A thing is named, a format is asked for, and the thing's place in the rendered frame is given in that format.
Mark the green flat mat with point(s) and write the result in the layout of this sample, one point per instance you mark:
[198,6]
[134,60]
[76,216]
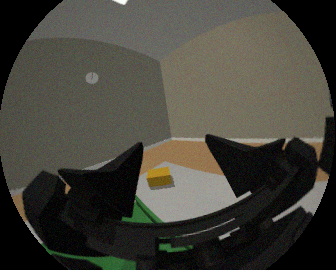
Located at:
[113,263]

